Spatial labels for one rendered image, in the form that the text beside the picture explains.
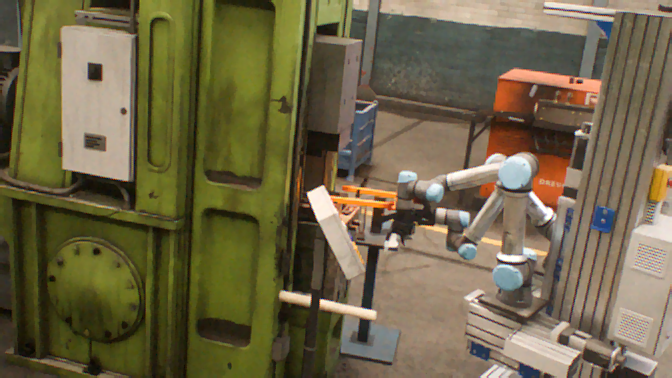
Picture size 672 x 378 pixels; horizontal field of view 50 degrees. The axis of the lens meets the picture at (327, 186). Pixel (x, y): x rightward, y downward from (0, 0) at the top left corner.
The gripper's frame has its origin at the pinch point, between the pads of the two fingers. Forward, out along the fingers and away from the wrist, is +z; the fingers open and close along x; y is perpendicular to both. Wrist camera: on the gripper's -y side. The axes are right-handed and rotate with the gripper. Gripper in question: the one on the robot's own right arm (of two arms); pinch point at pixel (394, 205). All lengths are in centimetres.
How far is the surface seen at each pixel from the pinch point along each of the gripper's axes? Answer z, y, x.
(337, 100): 27, -50, -16
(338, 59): 28, -68, -16
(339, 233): 9, -10, -72
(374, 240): 14.7, 33.1, 33.5
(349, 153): 110, 78, 364
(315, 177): 47, -1, 23
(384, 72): 163, 56, 787
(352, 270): 3, 5, -70
